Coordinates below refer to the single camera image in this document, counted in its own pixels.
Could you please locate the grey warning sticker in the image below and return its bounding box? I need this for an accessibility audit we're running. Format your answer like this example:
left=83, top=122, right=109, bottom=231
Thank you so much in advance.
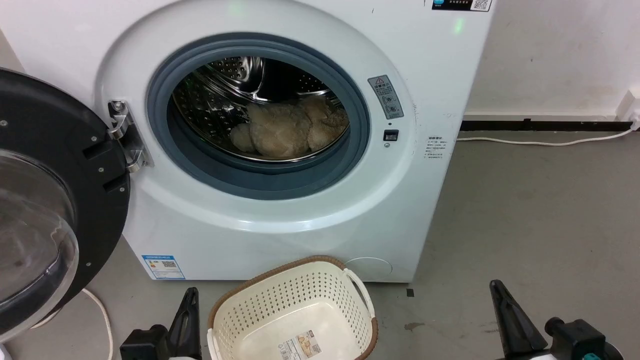
left=367, top=75, right=405, bottom=120

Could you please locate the cream perforated laundry basket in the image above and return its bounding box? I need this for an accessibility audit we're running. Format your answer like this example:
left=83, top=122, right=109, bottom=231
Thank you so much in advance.
left=206, top=255, right=379, bottom=360

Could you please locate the white front-load washing machine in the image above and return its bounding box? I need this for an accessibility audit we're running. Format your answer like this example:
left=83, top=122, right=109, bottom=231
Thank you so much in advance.
left=0, top=0, right=497, bottom=284

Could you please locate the white power cable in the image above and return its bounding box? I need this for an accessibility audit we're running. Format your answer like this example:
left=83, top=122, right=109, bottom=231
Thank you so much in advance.
left=456, top=125, right=640, bottom=147

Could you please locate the blue energy label sticker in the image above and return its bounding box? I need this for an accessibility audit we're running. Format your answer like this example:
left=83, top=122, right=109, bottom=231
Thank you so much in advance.
left=141, top=254, right=186, bottom=281

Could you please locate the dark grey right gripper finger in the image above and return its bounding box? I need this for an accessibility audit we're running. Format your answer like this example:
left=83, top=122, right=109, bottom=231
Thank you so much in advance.
left=489, top=279, right=550, bottom=358

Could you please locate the beige cloth in drum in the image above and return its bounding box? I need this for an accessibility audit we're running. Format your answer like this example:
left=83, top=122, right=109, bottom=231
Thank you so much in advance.
left=229, top=95, right=349, bottom=158

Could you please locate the black round glass washer door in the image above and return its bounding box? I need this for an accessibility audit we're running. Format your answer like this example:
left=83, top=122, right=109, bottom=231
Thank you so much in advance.
left=0, top=68, right=132, bottom=344

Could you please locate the steel perforated washer drum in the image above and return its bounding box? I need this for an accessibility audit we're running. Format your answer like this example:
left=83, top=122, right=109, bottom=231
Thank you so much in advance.
left=172, top=56, right=350, bottom=163

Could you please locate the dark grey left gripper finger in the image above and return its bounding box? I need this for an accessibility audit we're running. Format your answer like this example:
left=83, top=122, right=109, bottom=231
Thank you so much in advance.
left=168, top=287, right=203, bottom=360

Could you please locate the black QR code sticker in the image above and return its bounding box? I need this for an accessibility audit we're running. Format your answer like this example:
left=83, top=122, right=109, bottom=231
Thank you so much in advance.
left=432, top=0, right=493, bottom=13

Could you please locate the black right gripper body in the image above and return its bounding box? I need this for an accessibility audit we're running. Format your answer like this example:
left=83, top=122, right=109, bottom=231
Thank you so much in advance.
left=520, top=317, right=626, bottom=360

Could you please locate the white thin floor cable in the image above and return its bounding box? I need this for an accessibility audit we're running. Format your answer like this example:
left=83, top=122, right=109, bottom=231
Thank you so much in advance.
left=30, top=288, right=115, bottom=360

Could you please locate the chrome door hinge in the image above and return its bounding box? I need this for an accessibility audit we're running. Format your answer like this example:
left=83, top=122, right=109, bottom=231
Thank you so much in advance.
left=107, top=100, right=152, bottom=174

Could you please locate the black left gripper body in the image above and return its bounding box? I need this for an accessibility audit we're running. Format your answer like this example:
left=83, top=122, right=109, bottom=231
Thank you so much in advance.
left=119, top=324, right=172, bottom=360

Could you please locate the paper product label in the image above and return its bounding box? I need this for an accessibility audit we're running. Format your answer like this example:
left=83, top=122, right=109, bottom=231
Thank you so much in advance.
left=278, top=330, right=323, bottom=360

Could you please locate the grey rubber door gasket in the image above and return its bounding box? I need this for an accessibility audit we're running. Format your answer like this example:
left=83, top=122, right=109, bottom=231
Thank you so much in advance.
left=146, top=32, right=371, bottom=201

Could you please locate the white wall socket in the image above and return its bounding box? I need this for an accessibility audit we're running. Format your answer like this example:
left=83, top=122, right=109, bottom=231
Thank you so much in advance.
left=616, top=90, right=640, bottom=126

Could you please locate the black baseboard strip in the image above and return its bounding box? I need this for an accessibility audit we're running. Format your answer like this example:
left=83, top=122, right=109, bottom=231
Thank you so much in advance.
left=460, top=118, right=637, bottom=133

